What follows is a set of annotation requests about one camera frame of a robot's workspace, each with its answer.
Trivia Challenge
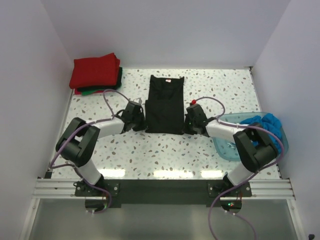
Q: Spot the dark folded t shirt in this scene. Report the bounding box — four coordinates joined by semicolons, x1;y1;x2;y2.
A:
76;66;123;93

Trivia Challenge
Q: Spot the blue crumpled t shirt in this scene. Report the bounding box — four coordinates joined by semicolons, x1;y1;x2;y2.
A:
240;113;283;140

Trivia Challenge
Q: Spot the black t shirt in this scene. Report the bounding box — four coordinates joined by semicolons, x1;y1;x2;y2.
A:
145;75;185;135

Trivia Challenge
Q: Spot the red folded t shirt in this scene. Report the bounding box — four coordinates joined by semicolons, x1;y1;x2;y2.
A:
69;53;121;89

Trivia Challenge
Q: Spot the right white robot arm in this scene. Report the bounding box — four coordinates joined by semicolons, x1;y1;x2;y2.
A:
184;103;279;197

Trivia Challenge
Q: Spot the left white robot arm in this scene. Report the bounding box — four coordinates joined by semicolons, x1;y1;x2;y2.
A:
54;101;146;196

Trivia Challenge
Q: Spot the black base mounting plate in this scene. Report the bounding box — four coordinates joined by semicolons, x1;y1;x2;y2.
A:
74;178;251;210

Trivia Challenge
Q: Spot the green folded t shirt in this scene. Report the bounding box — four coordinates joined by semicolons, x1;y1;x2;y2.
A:
81;66;124;96

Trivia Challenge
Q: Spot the aluminium rail frame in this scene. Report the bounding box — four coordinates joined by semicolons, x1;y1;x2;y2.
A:
32;159;297;201

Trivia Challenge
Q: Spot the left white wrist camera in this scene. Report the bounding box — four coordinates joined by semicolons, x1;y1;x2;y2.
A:
132;97;143;105

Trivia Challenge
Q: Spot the clear blue plastic basin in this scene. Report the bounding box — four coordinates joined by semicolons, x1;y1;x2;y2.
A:
212;112;289;162

